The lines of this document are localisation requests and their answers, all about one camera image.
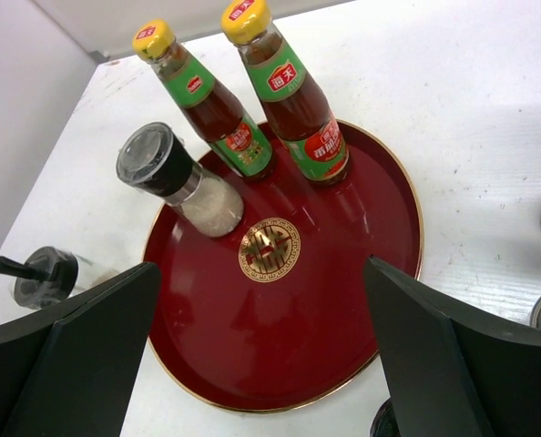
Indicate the green label sauce bottle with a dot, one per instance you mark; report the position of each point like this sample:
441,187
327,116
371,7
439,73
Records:
296,109
215,113

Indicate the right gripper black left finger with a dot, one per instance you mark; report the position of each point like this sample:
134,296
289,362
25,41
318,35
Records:
69,370

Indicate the red round tray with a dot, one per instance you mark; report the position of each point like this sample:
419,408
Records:
273,316

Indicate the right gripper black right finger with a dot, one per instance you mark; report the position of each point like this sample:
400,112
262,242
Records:
452,369

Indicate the black cap spice jar front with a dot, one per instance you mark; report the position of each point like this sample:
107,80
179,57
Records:
384,422

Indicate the black cap glass shaker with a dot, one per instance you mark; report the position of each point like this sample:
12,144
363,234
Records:
51,275

